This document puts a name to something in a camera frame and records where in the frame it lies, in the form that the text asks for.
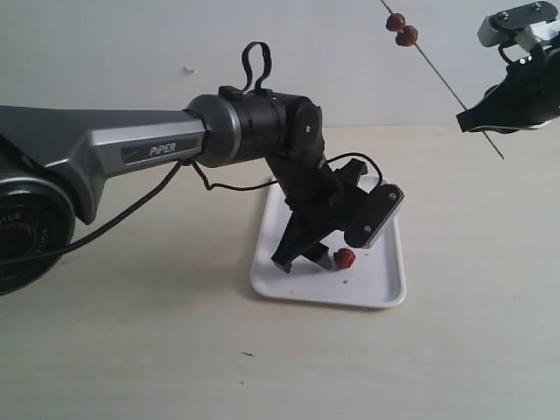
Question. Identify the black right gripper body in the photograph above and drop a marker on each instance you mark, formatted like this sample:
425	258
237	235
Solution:
533	84

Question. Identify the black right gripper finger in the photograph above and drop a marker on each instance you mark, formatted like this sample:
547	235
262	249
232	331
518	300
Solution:
501	130
489	111

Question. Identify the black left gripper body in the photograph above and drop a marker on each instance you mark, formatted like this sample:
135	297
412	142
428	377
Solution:
321	200

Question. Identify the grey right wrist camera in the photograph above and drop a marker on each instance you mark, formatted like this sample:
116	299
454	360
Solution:
524	25

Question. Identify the white rectangular plastic tray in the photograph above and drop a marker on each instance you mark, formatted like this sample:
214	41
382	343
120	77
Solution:
376	280

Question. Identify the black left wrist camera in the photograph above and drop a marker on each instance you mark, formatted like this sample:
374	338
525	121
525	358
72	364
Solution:
369	213

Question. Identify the thin metal skewer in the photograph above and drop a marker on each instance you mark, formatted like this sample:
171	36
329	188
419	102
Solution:
431	64

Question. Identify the red-brown meat ball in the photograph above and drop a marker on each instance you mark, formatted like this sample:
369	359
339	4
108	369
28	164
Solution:
344	258
395	22
407	36

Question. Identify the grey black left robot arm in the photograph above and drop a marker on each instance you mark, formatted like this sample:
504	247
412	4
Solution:
56	162

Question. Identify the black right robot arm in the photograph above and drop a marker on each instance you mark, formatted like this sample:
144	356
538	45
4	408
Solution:
526	99

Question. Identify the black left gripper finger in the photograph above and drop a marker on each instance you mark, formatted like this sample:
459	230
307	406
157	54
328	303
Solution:
322	256
298	236

